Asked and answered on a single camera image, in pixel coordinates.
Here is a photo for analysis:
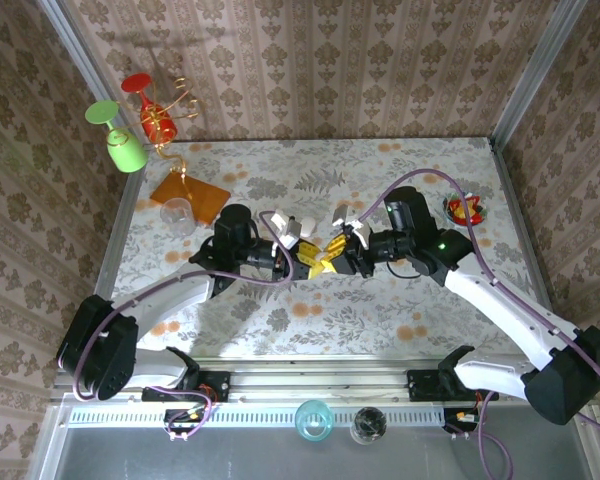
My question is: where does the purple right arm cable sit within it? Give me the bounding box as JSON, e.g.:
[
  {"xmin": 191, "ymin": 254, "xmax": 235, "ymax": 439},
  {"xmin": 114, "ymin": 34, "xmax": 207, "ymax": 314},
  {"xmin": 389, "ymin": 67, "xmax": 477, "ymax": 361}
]
[{"xmin": 352, "ymin": 168, "xmax": 600, "ymax": 480}]

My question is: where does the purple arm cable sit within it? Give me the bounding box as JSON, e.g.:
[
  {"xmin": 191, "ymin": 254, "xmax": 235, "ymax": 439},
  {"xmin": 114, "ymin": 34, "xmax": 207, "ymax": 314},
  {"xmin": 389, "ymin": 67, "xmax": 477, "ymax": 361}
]
[
  {"xmin": 352, "ymin": 168, "xmax": 600, "ymax": 480},
  {"xmin": 72, "ymin": 209, "xmax": 297, "ymax": 441}
]

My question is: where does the orange acrylic board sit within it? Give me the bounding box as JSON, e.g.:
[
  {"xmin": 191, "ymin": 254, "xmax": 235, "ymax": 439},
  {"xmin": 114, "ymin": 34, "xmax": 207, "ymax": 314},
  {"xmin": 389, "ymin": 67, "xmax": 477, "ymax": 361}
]
[{"xmin": 149, "ymin": 172, "xmax": 231, "ymax": 225}]

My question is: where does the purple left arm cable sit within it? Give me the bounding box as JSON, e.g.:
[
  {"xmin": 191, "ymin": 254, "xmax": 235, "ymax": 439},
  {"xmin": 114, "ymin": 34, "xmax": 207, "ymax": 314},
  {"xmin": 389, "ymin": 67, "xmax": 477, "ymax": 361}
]
[{"xmin": 72, "ymin": 209, "xmax": 297, "ymax": 441}]

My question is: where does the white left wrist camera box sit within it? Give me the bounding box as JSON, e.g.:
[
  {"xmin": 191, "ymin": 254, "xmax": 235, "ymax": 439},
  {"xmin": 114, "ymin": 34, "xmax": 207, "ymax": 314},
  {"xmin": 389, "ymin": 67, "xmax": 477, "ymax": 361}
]
[{"xmin": 270, "ymin": 208, "xmax": 303, "ymax": 250}]

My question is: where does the gold wire glass rack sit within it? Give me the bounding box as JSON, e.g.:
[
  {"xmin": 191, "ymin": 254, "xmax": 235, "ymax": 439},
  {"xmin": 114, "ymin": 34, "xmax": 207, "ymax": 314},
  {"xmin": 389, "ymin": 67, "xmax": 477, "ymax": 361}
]
[{"xmin": 114, "ymin": 77, "xmax": 201, "ymax": 202}]

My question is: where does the red wine glass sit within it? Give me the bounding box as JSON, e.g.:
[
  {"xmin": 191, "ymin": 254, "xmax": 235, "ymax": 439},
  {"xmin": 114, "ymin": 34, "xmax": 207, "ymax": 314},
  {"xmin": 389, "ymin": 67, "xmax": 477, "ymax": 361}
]
[{"xmin": 120, "ymin": 72, "xmax": 180, "ymax": 147}]

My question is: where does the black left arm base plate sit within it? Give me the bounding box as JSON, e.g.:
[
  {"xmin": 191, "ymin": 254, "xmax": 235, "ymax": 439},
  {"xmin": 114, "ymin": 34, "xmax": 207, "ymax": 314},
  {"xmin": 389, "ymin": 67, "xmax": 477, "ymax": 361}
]
[{"xmin": 140, "ymin": 369, "xmax": 231, "ymax": 403}]

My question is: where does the aluminium frame post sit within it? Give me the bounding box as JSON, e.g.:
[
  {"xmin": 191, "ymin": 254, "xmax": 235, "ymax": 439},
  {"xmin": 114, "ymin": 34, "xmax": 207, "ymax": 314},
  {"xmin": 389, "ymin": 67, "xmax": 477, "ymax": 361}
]
[
  {"xmin": 488, "ymin": 0, "xmax": 589, "ymax": 147},
  {"xmin": 35, "ymin": 0, "xmax": 149, "ymax": 166}
]

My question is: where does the black connector block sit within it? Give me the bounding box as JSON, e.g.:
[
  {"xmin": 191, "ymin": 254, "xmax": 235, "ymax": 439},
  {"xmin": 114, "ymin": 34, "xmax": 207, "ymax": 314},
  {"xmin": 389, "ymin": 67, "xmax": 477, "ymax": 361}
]
[
  {"xmin": 442, "ymin": 407, "xmax": 484, "ymax": 436},
  {"xmin": 163, "ymin": 407, "xmax": 215, "ymax": 441}
]

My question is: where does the floral printed tablecloth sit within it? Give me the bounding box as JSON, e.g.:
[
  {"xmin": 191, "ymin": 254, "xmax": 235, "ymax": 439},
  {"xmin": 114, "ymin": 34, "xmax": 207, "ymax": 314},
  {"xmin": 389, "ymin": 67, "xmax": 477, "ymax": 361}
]
[{"xmin": 97, "ymin": 137, "xmax": 556, "ymax": 359}]

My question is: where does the clear plastic cup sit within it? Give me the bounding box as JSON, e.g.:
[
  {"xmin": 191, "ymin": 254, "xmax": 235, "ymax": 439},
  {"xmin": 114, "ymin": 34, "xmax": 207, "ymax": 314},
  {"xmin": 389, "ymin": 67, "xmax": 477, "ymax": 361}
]
[{"xmin": 158, "ymin": 197, "xmax": 197, "ymax": 236}]

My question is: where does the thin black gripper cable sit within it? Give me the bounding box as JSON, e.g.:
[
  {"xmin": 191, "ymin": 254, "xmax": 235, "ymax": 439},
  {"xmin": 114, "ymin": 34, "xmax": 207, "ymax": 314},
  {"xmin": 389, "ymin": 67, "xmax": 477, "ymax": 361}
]
[{"xmin": 383, "ymin": 258, "xmax": 422, "ymax": 280}]

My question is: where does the patterned bowl with colourful items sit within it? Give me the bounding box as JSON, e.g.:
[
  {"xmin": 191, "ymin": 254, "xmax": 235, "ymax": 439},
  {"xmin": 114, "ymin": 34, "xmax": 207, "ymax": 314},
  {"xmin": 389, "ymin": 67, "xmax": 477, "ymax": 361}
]
[{"xmin": 442, "ymin": 192, "xmax": 490, "ymax": 229}]

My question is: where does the clear dark drinking glass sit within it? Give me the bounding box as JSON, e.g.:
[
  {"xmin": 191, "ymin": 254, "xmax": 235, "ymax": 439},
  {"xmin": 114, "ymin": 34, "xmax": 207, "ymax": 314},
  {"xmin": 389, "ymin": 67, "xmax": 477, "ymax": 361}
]
[{"xmin": 349, "ymin": 405, "xmax": 387, "ymax": 446}]

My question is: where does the green wine glass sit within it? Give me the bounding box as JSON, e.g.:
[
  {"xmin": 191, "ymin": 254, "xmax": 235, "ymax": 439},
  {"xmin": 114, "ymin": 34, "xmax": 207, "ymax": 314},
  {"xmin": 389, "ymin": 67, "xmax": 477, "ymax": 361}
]
[{"xmin": 84, "ymin": 99, "xmax": 149, "ymax": 174}]

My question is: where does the slotted grey cable duct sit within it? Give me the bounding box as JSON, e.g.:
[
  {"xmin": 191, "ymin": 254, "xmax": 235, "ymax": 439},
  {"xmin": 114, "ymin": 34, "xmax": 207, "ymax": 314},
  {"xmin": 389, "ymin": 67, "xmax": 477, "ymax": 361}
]
[{"xmin": 67, "ymin": 407, "xmax": 456, "ymax": 427}]

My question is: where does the aluminium mounting rail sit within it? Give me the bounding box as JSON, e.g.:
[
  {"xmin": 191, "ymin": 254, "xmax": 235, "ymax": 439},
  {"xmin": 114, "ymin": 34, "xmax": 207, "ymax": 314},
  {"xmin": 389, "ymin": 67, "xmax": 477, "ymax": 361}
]
[{"xmin": 49, "ymin": 353, "xmax": 599, "ymax": 404}]

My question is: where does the teal drinking glass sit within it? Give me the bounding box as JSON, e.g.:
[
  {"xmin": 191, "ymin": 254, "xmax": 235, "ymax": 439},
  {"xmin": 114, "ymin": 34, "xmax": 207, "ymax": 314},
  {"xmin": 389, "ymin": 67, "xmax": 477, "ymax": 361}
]
[{"xmin": 294, "ymin": 398, "xmax": 335, "ymax": 442}]

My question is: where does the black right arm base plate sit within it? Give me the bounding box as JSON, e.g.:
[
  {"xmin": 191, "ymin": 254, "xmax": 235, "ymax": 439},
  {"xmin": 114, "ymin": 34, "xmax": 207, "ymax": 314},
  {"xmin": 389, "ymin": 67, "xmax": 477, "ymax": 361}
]
[{"xmin": 406, "ymin": 368, "xmax": 500, "ymax": 403}]

